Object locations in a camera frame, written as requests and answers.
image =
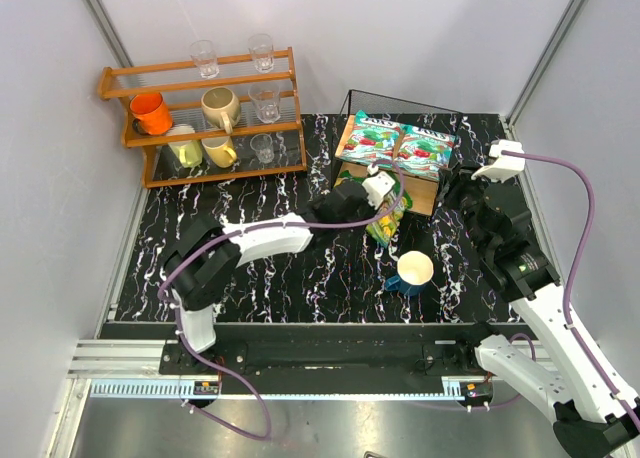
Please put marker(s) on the clear glass top right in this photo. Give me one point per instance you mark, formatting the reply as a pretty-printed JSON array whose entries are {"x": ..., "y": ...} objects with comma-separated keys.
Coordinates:
[{"x": 261, "y": 49}]

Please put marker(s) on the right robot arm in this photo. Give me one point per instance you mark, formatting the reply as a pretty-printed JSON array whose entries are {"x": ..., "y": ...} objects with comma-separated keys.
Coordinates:
[{"x": 591, "y": 409}]

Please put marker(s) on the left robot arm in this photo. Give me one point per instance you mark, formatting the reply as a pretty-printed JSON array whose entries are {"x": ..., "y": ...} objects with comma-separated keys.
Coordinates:
[{"x": 199, "y": 266}]

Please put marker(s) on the yellow mug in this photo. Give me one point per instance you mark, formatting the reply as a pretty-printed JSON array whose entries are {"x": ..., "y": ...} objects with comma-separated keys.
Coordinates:
[{"x": 221, "y": 151}]

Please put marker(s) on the mint blossom candy bag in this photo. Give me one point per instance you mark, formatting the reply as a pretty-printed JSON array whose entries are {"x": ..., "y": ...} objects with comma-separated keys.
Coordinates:
[
  {"x": 424, "y": 152},
  {"x": 367, "y": 139}
]

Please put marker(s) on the wooden cup rack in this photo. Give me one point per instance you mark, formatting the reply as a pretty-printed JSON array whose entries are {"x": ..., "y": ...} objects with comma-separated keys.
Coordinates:
[{"x": 239, "y": 124}]

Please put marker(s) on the clear glass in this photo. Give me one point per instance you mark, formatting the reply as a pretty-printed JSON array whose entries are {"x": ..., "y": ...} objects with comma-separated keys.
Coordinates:
[
  {"x": 204, "y": 57},
  {"x": 261, "y": 49}
]

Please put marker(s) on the clear glass middle shelf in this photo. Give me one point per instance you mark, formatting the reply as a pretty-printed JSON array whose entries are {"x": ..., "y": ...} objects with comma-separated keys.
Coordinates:
[{"x": 265, "y": 97}]

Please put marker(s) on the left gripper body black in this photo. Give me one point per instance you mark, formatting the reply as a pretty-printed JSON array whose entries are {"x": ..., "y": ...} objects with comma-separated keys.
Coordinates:
[{"x": 367, "y": 204}]

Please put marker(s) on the black wire wooden shelf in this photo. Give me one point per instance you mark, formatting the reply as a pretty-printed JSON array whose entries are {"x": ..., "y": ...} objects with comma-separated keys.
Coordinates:
[{"x": 406, "y": 112}]

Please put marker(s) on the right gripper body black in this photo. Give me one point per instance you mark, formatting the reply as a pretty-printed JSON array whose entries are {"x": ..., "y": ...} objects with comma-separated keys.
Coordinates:
[{"x": 461, "y": 190}]

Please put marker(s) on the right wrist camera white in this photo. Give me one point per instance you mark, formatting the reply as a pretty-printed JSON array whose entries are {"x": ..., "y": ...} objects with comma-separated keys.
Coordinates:
[{"x": 501, "y": 167}]

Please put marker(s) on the clear glass bottom shelf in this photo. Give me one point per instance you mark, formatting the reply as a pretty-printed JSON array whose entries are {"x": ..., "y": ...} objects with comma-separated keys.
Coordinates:
[{"x": 262, "y": 145}]

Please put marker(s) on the orange mug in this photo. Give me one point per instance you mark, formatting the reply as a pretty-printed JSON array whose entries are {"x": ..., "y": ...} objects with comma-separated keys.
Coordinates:
[{"x": 152, "y": 113}]

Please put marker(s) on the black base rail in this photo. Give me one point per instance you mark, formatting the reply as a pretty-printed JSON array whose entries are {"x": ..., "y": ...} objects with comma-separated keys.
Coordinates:
[{"x": 415, "y": 348}]

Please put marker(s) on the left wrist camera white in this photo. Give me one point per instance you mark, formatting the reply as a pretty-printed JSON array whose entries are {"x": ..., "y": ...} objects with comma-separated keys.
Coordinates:
[{"x": 378, "y": 185}]

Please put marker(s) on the pale green mug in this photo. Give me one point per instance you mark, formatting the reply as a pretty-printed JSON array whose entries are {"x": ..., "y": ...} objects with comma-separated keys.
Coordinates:
[{"x": 188, "y": 152}]

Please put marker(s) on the blue mug white inside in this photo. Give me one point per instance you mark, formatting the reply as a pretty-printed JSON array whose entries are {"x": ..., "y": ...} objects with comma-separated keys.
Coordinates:
[{"x": 414, "y": 270}]

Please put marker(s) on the clear glass top left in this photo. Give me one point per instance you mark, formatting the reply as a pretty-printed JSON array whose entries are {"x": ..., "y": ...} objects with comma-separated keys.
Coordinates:
[{"x": 204, "y": 57}]

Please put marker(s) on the green spring tea candy bag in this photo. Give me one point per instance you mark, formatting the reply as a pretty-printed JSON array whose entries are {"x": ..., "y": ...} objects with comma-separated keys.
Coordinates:
[{"x": 347, "y": 177}]

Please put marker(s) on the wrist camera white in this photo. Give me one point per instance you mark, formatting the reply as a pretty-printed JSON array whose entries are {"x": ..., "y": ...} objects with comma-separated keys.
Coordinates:
[
  {"x": 378, "y": 185},
  {"x": 501, "y": 167}
]

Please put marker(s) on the beige mug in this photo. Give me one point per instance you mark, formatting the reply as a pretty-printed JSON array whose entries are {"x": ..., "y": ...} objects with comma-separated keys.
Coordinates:
[{"x": 221, "y": 108}]

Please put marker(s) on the clear glass shelf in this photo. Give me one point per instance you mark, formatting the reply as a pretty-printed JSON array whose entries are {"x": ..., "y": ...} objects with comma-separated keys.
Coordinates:
[
  {"x": 262, "y": 145},
  {"x": 265, "y": 97}
]

